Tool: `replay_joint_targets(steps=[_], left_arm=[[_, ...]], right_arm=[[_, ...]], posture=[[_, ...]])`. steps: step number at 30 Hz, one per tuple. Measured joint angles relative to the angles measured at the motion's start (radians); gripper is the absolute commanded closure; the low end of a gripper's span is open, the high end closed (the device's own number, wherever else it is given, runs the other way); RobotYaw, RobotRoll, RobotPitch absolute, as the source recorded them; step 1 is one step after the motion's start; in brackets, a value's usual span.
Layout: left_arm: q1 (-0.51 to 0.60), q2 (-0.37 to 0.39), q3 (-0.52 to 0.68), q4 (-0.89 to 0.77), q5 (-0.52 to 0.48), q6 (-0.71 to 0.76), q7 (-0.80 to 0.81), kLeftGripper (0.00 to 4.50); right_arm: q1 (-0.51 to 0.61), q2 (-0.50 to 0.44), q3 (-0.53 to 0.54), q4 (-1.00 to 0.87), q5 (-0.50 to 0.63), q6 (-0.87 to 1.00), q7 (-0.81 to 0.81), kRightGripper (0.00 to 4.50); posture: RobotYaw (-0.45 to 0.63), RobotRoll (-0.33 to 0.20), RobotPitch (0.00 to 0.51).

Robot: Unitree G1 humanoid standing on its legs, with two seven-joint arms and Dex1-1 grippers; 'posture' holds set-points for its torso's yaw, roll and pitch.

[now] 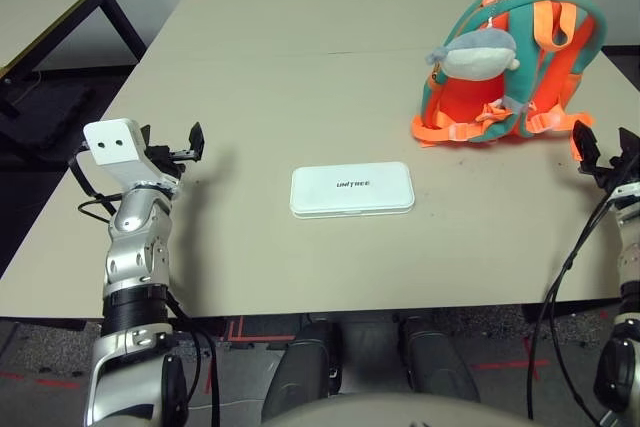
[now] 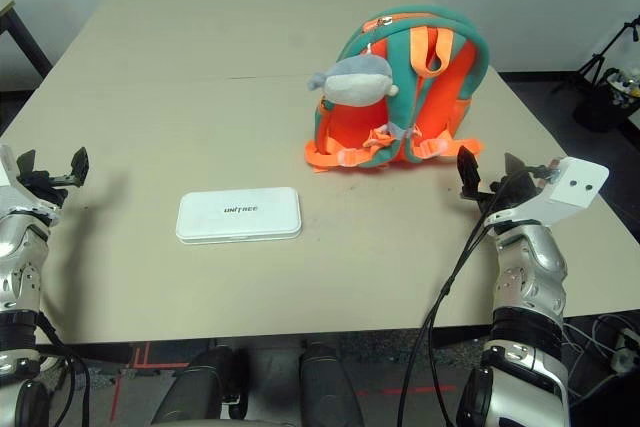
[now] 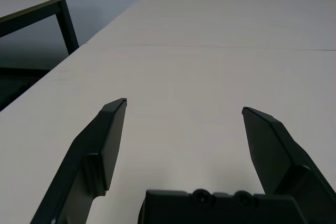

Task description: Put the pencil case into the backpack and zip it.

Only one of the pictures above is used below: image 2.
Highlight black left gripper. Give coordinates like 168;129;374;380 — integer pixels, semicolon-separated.
14;146;92;208

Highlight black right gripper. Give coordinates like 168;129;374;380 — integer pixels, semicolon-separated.
455;145;546;221

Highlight teal and orange backpack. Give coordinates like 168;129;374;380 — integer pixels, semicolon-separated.
303;5;492;176

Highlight white pencil case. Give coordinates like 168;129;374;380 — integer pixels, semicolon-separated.
175;186;304;246

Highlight black trash bin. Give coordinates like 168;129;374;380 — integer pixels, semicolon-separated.
572;66;640;134

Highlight black-legged side table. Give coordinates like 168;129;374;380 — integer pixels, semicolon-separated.
0;0;54;81

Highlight black tripod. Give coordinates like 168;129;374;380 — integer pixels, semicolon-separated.
551;14;640;94

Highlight grey white plush shark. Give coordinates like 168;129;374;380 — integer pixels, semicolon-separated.
306;55;401;108

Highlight white power strip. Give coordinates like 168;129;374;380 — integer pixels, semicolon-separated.
612;329;640;373

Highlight dark robot left leg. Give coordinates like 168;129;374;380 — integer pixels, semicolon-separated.
149;346;249;427

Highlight dark robot leg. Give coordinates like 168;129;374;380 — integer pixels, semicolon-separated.
298;341;365;427
149;346;249;427

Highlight dark robot right leg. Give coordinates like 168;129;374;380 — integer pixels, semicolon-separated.
298;341;365;427

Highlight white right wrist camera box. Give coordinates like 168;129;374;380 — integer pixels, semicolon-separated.
483;156;610;236

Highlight white floor cables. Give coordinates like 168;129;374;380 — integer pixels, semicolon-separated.
562;314;640;383

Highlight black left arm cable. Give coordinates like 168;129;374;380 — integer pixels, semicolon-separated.
34;316;94;427

